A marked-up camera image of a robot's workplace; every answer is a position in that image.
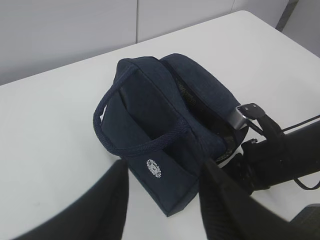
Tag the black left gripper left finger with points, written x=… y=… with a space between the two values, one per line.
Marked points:
x=100 y=214

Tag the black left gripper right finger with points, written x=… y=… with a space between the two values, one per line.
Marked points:
x=228 y=213

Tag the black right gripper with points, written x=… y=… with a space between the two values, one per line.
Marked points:
x=264 y=164

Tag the dark navy lunch bag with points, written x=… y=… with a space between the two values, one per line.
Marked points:
x=166 y=117

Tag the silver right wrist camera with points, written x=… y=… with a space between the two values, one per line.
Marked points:
x=255 y=117

